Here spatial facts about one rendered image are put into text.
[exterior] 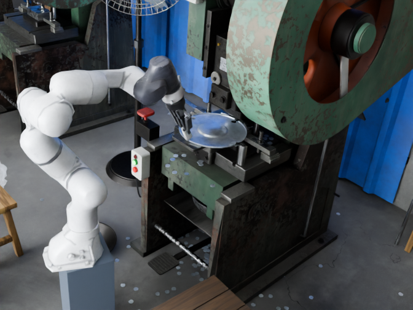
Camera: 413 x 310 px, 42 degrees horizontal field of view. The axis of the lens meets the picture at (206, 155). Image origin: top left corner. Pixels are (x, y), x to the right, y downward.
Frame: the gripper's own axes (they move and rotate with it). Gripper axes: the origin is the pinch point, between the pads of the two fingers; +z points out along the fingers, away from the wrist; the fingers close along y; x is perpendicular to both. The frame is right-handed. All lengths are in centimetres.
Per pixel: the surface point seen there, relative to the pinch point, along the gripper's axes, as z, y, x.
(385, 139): 94, 26, 107
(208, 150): 13.2, 4.1, 4.5
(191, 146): 3.0, 4.6, -2.9
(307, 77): -23, 39, 31
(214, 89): -6.0, -1.7, 20.6
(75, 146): 86, -131, -8
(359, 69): -9, 43, 56
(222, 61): -15.2, -1.8, 27.9
